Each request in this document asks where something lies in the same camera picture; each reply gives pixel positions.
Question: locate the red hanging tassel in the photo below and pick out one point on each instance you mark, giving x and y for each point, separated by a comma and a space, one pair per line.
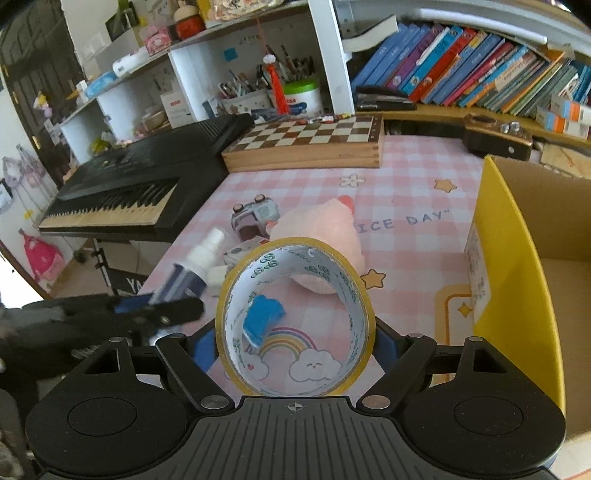
269, 61

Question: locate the green lid white jar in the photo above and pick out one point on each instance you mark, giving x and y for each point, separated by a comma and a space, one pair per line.
304, 99

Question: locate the yellow cardboard box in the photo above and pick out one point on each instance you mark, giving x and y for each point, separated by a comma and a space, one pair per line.
528, 254

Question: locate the yellow packing tape roll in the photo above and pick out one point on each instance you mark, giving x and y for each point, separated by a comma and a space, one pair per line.
323, 343

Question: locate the orange white medicine box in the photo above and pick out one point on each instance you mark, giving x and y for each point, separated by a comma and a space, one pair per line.
571, 110

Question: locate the pink plush toy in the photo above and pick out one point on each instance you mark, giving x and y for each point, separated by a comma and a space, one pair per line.
332, 223

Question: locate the wooden chess board box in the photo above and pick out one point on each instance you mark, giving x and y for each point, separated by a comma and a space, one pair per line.
354, 141

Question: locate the blue clay block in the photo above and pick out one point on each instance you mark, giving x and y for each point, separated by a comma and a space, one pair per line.
264, 313

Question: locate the brown wooden small box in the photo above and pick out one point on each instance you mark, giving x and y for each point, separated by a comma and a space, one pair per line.
484, 135

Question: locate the white charger cube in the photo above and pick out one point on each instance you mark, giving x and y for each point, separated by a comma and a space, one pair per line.
216, 275

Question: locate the white spray bottle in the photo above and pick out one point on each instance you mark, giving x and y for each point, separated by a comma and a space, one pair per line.
188, 277

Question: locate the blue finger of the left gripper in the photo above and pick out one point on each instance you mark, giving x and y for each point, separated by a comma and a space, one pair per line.
129, 304

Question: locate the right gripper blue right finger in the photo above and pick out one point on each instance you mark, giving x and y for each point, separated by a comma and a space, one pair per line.
385, 348

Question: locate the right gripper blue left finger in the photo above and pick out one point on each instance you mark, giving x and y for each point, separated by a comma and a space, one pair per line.
204, 352

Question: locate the small staples box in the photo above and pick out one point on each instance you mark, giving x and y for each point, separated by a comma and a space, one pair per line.
234, 255

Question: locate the black Yamaha keyboard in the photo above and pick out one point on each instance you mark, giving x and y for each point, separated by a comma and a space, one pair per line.
148, 190

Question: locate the pink checkered tablecloth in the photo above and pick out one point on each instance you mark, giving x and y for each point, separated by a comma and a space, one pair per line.
413, 215

